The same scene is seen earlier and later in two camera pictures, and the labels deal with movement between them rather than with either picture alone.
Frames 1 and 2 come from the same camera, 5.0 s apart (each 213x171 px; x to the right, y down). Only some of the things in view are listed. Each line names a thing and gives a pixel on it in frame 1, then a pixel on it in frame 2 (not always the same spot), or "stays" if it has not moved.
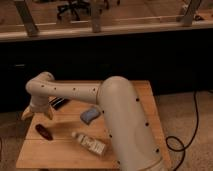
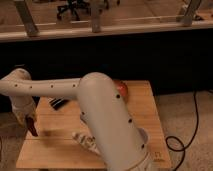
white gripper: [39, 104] → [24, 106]
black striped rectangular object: [59, 102] stays
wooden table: [76, 136] stays
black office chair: [75, 7] stays
